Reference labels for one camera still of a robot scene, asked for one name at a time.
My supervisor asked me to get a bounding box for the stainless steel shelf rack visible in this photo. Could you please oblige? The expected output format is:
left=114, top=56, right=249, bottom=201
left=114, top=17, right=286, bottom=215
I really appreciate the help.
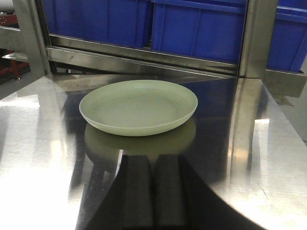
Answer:
left=0, top=0, right=307, bottom=105

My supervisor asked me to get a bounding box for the blue plastic bin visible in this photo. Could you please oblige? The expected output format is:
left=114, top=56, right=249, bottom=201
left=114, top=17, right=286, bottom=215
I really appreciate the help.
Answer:
left=267, top=0, right=307, bottom=72
left=151, top=0, right=246, bottom=63
left=42, top=0, right=153, bottom=47

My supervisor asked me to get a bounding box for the red metal stand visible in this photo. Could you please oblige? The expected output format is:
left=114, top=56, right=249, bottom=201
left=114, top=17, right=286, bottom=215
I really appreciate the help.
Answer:
left=0, top=12, right=30, bottom=84

